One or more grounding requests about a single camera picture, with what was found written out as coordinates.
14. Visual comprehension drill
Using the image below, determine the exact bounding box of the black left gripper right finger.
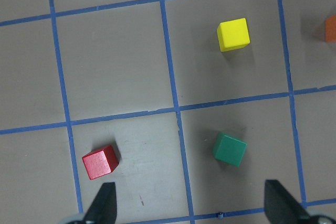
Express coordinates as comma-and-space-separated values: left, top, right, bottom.
264, 179, 311, 224

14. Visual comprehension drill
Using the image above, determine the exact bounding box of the orange wooden block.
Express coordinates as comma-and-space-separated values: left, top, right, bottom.
324, 15, 336, 42

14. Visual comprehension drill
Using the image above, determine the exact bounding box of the green wooden block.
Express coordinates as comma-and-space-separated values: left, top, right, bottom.
212, 132, 248, 167

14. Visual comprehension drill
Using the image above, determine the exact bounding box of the red wooden block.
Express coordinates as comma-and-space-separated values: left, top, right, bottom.
82, 145, 119, 180

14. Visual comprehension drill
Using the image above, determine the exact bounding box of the yellow wooden block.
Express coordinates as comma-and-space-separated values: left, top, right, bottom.
217, 18, 250, 52

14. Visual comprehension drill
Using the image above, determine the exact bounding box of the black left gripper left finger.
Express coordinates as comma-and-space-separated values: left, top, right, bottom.
82, 182, 117, 224

